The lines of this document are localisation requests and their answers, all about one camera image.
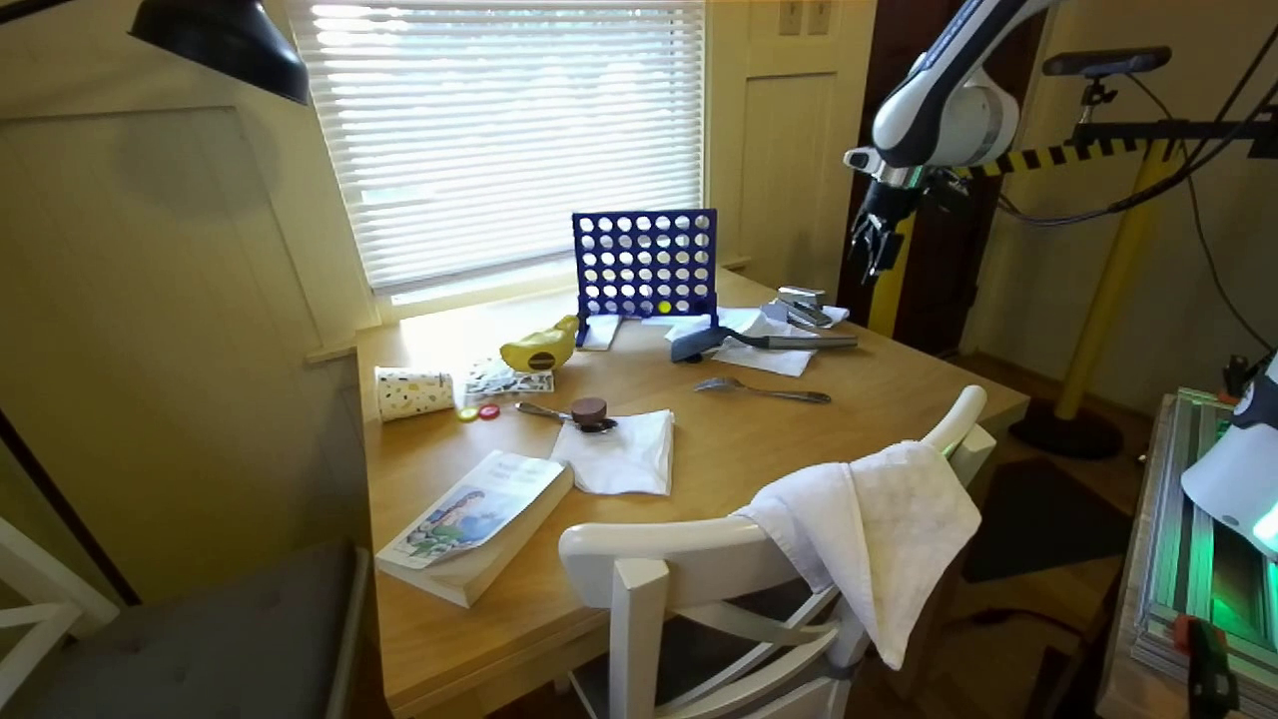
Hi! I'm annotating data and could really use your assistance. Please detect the blue headed brush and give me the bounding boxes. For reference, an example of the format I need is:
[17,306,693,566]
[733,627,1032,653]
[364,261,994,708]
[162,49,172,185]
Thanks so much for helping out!
[666,321,865,368]

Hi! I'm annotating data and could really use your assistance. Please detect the small dark pen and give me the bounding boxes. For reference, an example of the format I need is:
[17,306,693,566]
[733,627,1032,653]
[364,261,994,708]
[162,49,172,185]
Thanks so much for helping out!
[516,396,574,426]

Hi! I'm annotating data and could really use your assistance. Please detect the thin black cable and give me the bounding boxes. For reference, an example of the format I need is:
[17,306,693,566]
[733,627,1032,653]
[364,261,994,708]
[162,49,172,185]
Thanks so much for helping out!
[1180,135,1278,356]

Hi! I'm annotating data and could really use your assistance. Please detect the black camera on stand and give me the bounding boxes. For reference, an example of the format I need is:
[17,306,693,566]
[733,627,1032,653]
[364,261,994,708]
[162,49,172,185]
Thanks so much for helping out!
[1038,44,1176,113]

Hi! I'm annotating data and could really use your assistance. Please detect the grey stacked trays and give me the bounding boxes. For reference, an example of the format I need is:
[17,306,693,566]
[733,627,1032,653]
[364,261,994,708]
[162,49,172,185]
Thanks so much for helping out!
[1094,386,1278,719]

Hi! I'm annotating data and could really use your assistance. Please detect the dark brown wooden door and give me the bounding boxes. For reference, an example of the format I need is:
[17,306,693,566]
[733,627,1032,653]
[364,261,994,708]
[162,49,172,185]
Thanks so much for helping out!
[837,0,1052,360]

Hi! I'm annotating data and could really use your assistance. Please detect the white wooden chair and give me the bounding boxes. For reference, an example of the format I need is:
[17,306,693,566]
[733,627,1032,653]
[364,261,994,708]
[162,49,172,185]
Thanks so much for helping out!
[554,384,1000,719]

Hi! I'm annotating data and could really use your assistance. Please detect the grey seat cushion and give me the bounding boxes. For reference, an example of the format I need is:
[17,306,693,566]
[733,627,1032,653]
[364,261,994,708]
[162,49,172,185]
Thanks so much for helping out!
[0,542,373,719]

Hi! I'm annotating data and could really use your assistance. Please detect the white towel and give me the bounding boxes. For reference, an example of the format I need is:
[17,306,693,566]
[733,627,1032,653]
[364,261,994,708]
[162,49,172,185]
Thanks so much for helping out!
[739,441,987,675]

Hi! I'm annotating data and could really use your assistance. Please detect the black floor mat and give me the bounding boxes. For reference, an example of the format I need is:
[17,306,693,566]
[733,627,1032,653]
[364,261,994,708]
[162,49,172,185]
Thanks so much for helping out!
[963,454,1139,583]

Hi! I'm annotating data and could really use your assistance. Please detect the yellow stand pole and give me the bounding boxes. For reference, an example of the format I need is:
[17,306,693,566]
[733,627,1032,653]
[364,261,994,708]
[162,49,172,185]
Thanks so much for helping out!
[869,214,929,338]
[1056,135,1181,423]

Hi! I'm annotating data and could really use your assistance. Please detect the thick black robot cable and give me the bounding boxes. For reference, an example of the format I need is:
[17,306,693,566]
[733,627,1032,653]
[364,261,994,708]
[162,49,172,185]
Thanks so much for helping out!
[994,57,1278,230]

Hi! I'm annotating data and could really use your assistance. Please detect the black desk lamp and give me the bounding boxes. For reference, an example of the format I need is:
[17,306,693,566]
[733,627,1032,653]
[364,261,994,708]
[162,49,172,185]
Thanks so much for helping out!
[128,0,313,108]

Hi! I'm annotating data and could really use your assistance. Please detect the silver spatula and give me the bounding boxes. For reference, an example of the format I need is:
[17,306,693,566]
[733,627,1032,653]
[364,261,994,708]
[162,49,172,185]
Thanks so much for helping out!
[697,370,841,409]

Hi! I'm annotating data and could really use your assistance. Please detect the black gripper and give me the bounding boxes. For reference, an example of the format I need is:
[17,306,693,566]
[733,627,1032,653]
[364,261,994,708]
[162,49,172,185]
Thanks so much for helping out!
[845,144,934,281]

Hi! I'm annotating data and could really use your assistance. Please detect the red black clamp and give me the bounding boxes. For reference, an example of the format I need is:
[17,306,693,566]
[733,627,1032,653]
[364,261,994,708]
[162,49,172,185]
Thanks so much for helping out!
[1176,611,1244,719]

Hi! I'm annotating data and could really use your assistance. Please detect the white slatted chair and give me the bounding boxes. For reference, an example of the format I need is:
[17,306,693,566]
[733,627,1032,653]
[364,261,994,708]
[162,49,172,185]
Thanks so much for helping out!
[0,515,123,712]

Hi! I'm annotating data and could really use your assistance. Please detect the white napkin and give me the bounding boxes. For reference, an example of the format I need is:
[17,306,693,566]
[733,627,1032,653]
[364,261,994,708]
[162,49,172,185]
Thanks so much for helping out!
[550,409,681,501]

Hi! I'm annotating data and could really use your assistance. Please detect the white panel door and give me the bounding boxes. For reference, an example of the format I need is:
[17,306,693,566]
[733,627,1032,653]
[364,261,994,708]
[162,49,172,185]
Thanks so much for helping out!
[726,65,855,292]

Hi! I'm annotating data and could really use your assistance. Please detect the yellow black striped bar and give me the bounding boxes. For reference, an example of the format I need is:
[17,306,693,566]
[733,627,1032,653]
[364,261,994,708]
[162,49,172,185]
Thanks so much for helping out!
[963,133,1167,186]

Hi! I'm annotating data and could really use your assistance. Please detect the grey stapler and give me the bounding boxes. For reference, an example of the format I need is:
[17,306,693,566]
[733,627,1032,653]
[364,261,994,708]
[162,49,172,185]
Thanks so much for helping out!
[774,285,837,330]

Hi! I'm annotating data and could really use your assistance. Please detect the thick paperback book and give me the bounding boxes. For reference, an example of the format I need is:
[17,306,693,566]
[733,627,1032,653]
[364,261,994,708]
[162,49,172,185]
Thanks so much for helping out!
[376,449,574,611]

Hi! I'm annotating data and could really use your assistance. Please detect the blue Connect Four game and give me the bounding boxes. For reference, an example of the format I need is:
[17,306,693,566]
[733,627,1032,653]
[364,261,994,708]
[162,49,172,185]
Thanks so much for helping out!
[566,205,723,353]

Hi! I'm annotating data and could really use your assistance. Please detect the black round stand base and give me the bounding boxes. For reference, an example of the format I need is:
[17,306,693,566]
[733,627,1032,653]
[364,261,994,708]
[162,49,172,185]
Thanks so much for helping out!
[1010,396,1127,465]

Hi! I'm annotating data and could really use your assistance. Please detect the yellow banana shaped pouch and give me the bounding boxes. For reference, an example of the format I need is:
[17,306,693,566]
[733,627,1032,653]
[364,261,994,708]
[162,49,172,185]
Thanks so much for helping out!
[495,310,589,380]

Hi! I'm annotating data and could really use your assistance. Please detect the black stand crossbar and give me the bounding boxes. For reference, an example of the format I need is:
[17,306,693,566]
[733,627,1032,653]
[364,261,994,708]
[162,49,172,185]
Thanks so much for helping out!
[1072,103,1278,163]

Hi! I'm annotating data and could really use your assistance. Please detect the white window blinds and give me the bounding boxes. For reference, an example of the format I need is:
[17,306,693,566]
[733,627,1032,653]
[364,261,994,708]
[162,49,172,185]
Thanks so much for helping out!
[291,0,713,305]

